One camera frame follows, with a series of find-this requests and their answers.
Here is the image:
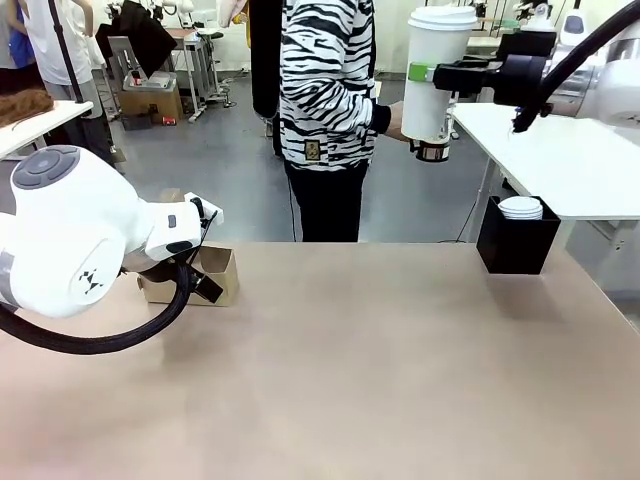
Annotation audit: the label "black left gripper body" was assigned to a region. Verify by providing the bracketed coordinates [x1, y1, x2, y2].
[122, 255, 224, 305]

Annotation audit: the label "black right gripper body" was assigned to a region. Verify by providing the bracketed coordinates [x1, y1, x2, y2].
[433, 59, 506, 95]

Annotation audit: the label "brown cardboard cup carrier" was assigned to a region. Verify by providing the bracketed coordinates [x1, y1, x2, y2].
[137, 187, 240, 307]

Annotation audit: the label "tall white lidded paper cup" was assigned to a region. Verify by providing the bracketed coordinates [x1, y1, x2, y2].
[402, 5, 479, 142]

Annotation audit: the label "small glass coffee jug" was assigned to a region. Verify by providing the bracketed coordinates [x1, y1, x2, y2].
[408, 97, 459, 164]

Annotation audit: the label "person's left forearm black cuff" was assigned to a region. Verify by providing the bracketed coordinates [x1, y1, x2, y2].
[344, 94, 394, 136]

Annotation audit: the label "stack of white cup lids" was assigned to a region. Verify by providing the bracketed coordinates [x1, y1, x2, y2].
[497, 196, 545, 221]

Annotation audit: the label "person's left hand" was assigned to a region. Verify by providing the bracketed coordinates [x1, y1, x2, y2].
[386, 101, 412, 144]

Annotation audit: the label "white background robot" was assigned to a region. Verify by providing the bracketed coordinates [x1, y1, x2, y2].
[514, 0, 601, 47]

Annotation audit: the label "person in zebra sweater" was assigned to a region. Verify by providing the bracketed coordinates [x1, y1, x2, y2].
[277, 0, 394, 244]

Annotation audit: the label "white side table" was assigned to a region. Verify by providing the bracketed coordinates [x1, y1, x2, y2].
[449, 102, 640, 281]

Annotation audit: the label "black open box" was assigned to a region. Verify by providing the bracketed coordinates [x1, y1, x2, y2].
[475, 194, 562, 276]

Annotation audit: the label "brown cardboard box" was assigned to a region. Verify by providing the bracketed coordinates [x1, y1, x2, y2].
[118, 72, 184, 122]

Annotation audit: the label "grey metal workbench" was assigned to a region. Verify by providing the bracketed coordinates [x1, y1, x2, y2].
[167, 27, 225, 122]

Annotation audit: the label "white table with brown fur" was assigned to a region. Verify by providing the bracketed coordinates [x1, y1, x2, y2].
[0, 99, 95, 161]

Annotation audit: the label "brown furry object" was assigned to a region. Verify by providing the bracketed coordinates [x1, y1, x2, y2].
[0, 88, 55, 129]

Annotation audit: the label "black hanging cloth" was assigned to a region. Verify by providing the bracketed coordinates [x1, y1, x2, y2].
[94, 0, 179, 81]

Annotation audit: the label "black stand pole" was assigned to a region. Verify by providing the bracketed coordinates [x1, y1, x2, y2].
[47, 0, 90, 105]

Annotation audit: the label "bystander in white shirt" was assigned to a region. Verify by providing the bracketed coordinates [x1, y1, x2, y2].
[22, 0, 119, 166]

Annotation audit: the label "bystander in blue shirt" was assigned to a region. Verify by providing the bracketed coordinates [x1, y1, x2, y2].
[0, 0, 37, 95]

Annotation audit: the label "black left arm cable sleeve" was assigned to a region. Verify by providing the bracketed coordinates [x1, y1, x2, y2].
[0, 197, 224, 356]

